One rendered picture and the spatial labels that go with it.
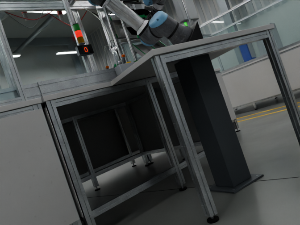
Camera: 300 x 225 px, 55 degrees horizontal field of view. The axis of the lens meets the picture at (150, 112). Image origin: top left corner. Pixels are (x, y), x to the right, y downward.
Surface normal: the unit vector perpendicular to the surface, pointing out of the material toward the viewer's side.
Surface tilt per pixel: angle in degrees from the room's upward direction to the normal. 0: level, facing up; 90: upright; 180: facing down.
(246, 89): 90
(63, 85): 90
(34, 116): 90
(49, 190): 90
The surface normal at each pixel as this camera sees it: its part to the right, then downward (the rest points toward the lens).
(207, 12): -0.63, 0.21
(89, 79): 0.59, -0.22
